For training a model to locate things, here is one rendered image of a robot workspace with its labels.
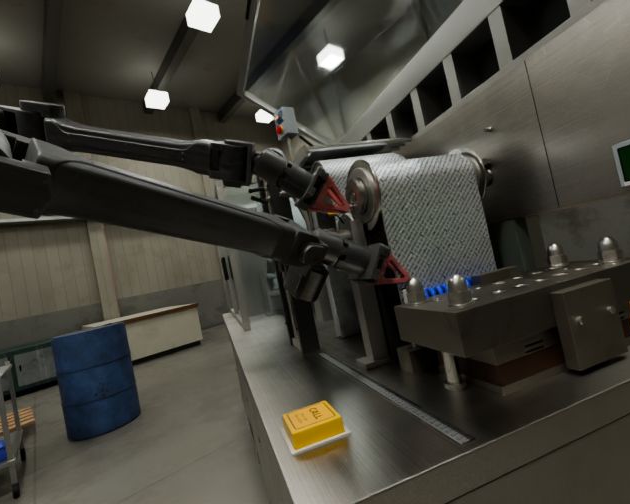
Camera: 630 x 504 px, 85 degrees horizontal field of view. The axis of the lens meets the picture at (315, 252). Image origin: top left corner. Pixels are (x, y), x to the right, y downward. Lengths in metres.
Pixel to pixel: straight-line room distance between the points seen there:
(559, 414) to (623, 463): 0.12
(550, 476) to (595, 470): 0.07
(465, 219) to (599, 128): 0.25
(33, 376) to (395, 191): 7.41
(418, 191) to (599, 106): 0.31
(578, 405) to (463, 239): 0.36
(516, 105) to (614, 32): 0.19
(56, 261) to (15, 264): 0.70
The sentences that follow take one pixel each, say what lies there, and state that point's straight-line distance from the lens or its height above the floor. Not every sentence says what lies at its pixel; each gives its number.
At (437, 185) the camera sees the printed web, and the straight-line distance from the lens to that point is 0.75.
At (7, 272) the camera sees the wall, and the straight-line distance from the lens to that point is 9.69.
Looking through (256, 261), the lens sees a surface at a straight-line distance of 1.63.
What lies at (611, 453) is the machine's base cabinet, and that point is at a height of 0.83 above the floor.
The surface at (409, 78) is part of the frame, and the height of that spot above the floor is 1.61.
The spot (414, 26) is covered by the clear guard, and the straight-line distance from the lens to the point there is 1.14.
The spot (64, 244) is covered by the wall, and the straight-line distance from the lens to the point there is 9.78.
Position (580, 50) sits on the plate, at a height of 1.39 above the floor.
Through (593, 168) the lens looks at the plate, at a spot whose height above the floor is 1.19.
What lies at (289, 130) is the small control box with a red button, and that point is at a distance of 1.31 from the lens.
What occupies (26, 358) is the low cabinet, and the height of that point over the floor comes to 0.59.
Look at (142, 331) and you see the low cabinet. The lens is 7.40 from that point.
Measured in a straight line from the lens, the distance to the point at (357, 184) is 0.70.
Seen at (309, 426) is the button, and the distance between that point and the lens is 0.50.
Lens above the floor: 1.13
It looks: 2 degrees up
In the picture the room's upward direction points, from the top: 12 degrees counter-clockwise
